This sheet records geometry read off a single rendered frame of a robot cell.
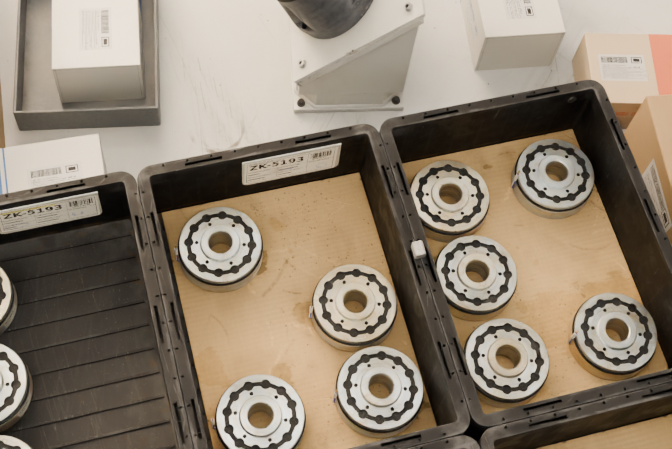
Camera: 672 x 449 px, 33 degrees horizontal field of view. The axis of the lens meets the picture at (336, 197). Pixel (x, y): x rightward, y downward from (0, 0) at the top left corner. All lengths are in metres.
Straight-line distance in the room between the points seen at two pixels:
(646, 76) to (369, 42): 0.43
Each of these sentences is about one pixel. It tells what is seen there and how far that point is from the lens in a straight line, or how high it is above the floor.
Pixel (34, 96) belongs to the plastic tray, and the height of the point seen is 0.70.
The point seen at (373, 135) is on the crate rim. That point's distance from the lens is 1.40.
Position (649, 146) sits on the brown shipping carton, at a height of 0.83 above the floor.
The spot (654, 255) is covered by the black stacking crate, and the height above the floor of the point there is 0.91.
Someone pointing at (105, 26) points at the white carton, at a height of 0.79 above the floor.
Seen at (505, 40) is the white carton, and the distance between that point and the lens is 1.70.
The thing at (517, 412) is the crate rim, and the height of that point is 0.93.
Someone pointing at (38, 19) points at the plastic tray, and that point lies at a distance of 1.79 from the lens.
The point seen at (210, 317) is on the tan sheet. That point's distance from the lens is 1.40.
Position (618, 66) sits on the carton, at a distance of 1.72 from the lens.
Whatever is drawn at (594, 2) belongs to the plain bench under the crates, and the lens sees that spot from 1.87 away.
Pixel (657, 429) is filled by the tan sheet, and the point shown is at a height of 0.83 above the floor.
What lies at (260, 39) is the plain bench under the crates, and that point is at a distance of 1.75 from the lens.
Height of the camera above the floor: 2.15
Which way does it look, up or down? 63 degrees down
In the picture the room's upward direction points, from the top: 9 degrees clockwise
